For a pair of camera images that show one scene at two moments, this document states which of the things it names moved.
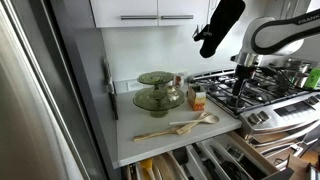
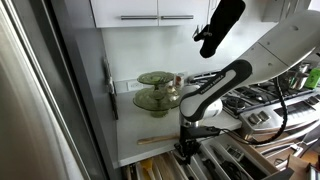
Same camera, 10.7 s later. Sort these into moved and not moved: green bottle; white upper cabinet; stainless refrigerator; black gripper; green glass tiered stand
Moved: black gripper
Not moved: green bottle; white upper cabinet; green glass tiered stand; stainless refrigerator
